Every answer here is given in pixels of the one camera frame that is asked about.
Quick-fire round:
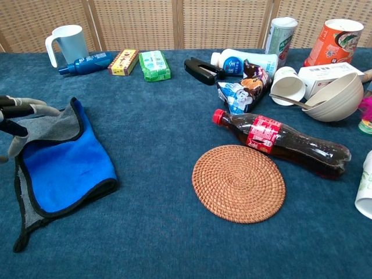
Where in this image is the blue spray bottle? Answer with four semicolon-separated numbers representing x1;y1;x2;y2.
58;51;114;76

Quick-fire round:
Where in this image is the white cardboard box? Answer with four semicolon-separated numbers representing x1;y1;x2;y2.
298;62;366;99

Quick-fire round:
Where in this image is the black stapler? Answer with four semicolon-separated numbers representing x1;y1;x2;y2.
184;56;226;86

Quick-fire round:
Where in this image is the brown and blue snack bag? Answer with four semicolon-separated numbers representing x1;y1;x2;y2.
217;59;273;116

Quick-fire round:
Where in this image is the green wet wipes pack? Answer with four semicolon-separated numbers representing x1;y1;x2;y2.
138;50;172;83

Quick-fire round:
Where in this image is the white and green canister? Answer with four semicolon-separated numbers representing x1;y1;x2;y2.
264;16;299;68

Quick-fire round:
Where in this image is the paper cup with green print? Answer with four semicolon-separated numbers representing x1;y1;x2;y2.
354;150;372;220

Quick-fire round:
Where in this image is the cola bottle with red label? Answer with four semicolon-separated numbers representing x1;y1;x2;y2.
212;108;352;180

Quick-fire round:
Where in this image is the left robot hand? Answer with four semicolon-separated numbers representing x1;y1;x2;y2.
0;95;63;164

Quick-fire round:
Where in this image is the grey and blue cloth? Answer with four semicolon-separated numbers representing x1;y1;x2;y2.
13;96;119;253

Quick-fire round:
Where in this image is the pink feather shuttlecock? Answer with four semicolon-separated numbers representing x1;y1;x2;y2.
357;96;372;136

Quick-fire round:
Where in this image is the round woven rattan coaster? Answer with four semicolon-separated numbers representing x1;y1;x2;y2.
191;144;287;224

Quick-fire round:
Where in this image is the orange instant noodle cup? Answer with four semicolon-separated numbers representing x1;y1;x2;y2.
303;19;365;68

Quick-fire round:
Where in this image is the white bottle with blue label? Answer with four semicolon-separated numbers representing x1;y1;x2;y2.
210;48;279;78

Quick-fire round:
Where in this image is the blue carpet table cover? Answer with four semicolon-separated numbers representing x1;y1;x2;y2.
0;48;372;279

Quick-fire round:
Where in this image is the beige bowl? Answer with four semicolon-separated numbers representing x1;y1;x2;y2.
302;71;365;123

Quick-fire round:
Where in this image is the small white paper cup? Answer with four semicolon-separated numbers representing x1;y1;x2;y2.
270;66;307;106

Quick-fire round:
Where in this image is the white mug with handle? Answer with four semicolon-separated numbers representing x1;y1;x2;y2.
45;24;90;69

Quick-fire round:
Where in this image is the red and yellow box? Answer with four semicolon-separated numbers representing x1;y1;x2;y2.
107;48;141;77

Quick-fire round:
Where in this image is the beige spoon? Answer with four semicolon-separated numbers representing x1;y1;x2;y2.
269;92;326;110

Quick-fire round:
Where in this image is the woven bamboo screen panel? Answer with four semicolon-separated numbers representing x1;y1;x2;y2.
0;0;107;53
173;0;276;50
87;0;183;52
258;0;372;49

